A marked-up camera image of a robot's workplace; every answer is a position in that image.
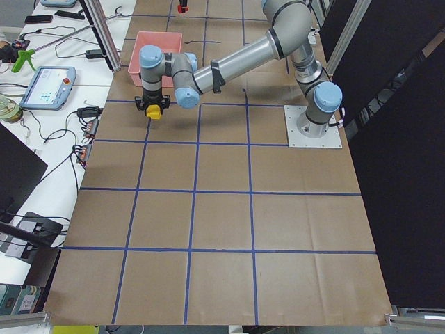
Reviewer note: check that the red toy block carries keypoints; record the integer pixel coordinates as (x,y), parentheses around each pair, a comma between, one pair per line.
(182,9)

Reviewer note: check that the black smartphone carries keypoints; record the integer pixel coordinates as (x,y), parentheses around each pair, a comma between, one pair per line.
(36,19)

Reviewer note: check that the yellow toy block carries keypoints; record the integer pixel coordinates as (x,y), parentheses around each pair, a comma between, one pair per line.
(154,112)

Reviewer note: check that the aluminium frame post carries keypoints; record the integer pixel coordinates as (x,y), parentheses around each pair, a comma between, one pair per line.
(97,20)

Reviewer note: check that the pink plastic box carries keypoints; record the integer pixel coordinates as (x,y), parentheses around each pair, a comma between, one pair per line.
(169,42)

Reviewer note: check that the blue teach pendant tablet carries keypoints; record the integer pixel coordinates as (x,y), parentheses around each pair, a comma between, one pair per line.
(49,88)

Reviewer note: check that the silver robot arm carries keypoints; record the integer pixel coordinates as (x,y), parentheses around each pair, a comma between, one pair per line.
(288,36)

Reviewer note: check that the black power adapter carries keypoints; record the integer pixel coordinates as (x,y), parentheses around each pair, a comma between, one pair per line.
(94,54)

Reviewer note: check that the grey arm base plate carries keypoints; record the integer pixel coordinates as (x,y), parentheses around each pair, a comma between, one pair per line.
(304,134)

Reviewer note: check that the black monitor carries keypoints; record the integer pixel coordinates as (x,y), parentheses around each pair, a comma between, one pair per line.
(21,170)

